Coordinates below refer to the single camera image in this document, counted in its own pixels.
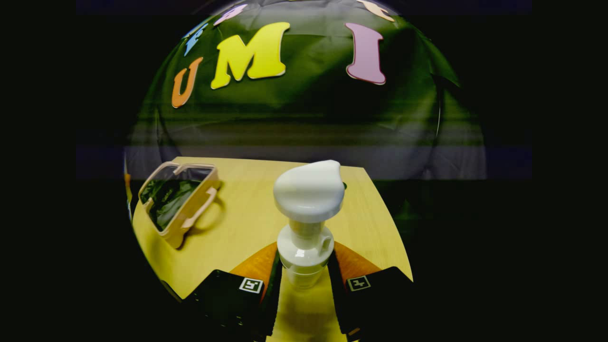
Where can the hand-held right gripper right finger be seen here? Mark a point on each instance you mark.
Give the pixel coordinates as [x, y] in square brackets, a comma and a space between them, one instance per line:
[335, 299]

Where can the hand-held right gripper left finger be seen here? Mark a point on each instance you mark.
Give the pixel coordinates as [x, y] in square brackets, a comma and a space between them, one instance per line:
[273, 299]

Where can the white pump bottle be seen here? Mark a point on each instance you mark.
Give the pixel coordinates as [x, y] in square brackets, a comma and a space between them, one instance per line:
[308, 190]

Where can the beige suitcase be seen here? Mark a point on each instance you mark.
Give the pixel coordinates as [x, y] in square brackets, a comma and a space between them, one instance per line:
[178, 199]

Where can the black backdrop cloth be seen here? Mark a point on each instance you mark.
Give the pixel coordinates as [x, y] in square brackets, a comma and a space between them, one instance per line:
[308, 109]

